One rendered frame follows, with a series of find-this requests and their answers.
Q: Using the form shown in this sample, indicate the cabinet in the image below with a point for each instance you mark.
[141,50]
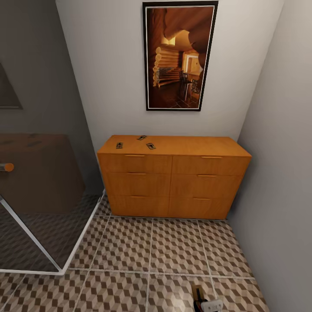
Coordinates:
[183,177]

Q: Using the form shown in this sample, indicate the shower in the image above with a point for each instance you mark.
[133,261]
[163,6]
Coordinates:
[61,271]

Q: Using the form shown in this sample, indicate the picture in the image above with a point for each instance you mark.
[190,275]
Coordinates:
[177,44]

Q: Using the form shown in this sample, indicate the door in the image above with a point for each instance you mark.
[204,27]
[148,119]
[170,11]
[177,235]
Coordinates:
[17,250]
[49,174]

